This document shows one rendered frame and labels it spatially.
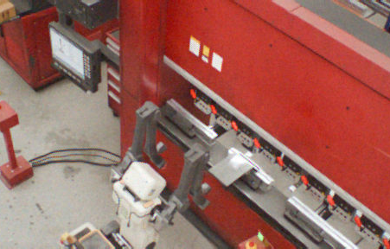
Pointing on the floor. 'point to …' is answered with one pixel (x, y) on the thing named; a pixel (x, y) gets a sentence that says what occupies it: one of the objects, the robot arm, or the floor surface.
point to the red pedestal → (1, 113)
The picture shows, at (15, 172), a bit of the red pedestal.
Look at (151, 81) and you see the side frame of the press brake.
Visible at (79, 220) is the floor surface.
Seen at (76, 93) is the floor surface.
